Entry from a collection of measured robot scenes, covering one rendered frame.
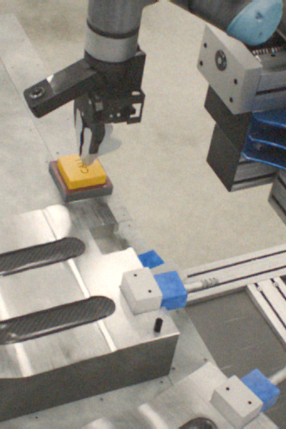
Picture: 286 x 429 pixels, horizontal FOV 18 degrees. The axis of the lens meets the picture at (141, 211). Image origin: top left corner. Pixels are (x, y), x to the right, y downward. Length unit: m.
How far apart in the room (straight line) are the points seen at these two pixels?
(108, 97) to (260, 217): 1.40
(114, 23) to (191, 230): 1.39
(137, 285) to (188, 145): 1.72
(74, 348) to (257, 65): 0.56
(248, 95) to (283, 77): 0.06
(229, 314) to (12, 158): 0.80
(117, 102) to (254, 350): 0.89
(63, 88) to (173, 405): 0.47
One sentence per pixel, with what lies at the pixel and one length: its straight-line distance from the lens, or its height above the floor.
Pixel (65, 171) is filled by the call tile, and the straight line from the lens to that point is 1.41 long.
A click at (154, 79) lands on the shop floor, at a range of 3.10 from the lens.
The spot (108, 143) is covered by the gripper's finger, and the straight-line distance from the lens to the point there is 1.39.
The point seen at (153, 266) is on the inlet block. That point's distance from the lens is 1.28.
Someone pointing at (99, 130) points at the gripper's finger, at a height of 0.94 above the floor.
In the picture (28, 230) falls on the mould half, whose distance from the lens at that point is 1.24.
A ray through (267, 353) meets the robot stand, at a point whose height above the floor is 0.21.
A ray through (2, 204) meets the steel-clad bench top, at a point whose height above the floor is 0.80.
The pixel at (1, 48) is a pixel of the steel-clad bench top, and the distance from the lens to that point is 1.73.
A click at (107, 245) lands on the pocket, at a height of 0.86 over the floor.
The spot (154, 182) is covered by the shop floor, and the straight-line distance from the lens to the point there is 2.69.
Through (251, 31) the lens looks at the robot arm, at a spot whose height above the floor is 1.15.
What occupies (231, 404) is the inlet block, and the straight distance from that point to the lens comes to 1.11.
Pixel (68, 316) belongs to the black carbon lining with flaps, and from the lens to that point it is 1.15.
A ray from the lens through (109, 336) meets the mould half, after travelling 1.13.
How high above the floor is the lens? 1.77
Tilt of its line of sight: 43 degrees down
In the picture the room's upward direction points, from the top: 11 degrees clockwise
